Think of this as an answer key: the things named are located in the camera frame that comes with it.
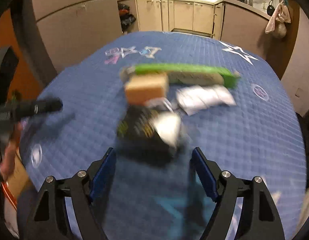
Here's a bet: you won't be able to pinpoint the black snack bag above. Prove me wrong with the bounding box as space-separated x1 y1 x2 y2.
116 105 184 160

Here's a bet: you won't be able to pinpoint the brown cardboard box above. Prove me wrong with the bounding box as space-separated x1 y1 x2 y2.
124 73 169 105

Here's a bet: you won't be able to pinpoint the long green box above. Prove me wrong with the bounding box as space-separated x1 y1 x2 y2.
120 63 241 88

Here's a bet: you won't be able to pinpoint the beige kitchen cabinets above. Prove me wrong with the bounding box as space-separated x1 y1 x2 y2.
117 0 271 58

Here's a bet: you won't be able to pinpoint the blue star tablecloth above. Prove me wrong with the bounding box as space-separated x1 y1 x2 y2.
20 31 306 239

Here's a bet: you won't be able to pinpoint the beige refrigerator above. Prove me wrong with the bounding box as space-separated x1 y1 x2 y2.
32 0 122 72

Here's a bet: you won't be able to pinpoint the hanging cloth bag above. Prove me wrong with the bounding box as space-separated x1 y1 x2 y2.
265 0 291 39

